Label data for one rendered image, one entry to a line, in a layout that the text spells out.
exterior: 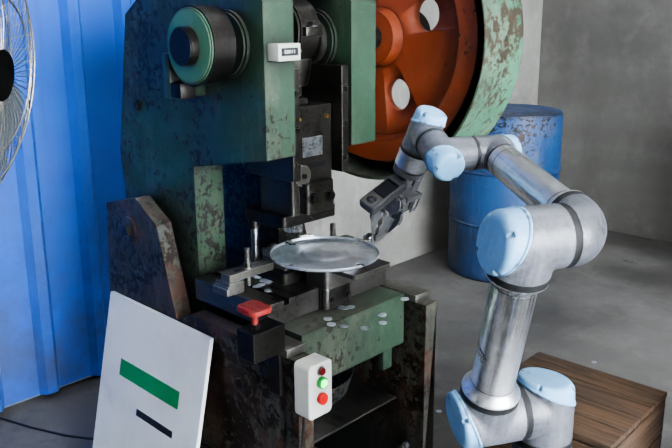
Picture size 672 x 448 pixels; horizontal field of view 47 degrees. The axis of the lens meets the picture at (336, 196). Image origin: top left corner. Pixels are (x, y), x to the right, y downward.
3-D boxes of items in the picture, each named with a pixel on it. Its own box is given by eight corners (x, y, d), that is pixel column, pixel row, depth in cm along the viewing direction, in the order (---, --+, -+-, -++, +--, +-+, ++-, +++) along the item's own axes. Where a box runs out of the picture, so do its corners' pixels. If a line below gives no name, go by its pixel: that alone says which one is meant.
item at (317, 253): (247, 255, 204) (247, 252, 204) (324, 232, 224) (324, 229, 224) (324, 281, 184) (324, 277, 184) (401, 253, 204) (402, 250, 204)
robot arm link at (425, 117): (424, 117, 169) (411, 99, 175) (407, 160, 174) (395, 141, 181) (455, 123, 172) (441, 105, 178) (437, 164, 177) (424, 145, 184)
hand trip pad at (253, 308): (275, 336, 176) (274, 305, 174) (255, 344, 172) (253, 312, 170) (255, 328, 181) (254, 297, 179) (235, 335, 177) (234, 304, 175)
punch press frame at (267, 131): (409, 449, 225) (417, -29, 194) (302, 518, 196) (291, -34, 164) (238, 365, 279) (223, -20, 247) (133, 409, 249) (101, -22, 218)
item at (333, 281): (391, 310, 200) (392, 260, 197) (354, 325, 191) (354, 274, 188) (323, 287, 217) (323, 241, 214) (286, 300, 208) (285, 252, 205)
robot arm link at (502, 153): (644, 215, 132) (510, 120, 175) (588, 220, 129) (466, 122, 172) (630, 273, 137) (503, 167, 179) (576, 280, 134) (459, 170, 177)
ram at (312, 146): (344, 209, 207) (344, 98, 200) (303, 220, 196) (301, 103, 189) (300, 198, 219) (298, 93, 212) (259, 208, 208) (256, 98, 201)
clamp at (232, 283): (277, 280, 207) (276, 243, 204) (227, 297, 195) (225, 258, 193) (262, 275, 211) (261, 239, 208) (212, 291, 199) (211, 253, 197)
